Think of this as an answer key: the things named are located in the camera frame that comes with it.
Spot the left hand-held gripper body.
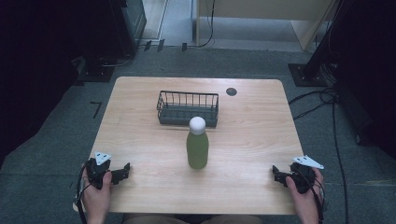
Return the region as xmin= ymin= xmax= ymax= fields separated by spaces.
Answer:
xmin=85 ymin=150 xmax=112 ymax=190

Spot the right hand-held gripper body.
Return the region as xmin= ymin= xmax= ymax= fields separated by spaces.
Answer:
xmin=289 ymin=154 xmax=325 ymax=195

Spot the green bottle with white cap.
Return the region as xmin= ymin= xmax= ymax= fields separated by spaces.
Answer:
xmin=185 ymin=116 xmax=210 ymax=171

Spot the dark grey wire basket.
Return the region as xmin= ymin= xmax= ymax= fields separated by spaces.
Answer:
xmin=155 ymin=90 xmax=220 ymax=129

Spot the person's right hand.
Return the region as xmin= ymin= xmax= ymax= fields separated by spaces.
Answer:
xmin=285 ymin=167 xmax=325 ymax=219

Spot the person's left hand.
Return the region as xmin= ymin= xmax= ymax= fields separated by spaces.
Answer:
xmin=80 ymin=170 xmax=113 ymax=219

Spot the dark curtain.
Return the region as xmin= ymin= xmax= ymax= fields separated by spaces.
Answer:
xmin=0 ymin=0 xmax=87 ymax=166
xmin=330 ymin=0 xmax=396 ymax=161

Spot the black metal stand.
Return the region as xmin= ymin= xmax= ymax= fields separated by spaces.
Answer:
xmin=288 ymin=0 xmax=351 ymax=89

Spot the black cabinet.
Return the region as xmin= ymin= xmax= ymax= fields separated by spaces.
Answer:
xmin=106 ymin=0 xmax=148 ymax=59

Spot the beige wooden partition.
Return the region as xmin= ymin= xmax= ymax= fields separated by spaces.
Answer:
xmin=195 ymin=0 xmax=340 ymax=52

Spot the right hand-held gripper cable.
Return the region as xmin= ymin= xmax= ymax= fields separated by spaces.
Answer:
xmin=297 ymin=169 xmax=327 ymax=224

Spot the hand-held gripper cable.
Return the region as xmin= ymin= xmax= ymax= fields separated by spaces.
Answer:
xmin=75 ymin=163 xmax=94 ymax=224
xmin=297 ymin=169 xmax=327 ymax=224

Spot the left hand-held gripper cable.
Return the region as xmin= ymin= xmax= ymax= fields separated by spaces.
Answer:
xmin=75 ymin=163 xmax=94 ymax=224

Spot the long black floor cable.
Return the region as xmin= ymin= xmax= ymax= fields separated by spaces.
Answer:
xmin=330 ymin=96 xmax=350 ymax=224

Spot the looped black floor cable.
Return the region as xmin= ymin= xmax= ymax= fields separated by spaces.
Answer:
xmin=288 ymin=88 xmax=340 ymax=122

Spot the black stand base plate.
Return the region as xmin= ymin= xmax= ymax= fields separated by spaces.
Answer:
xmin=77 ymin=56 xmax=117 ymax=84

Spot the grey floor cable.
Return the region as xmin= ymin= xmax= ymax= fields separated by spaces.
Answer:
xmin=102 ymin=53 xmax=134 ymax=68

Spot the black hanging cable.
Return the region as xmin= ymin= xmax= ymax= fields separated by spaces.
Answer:
xmin=198 ymin=0 xmax=217 ymax=49

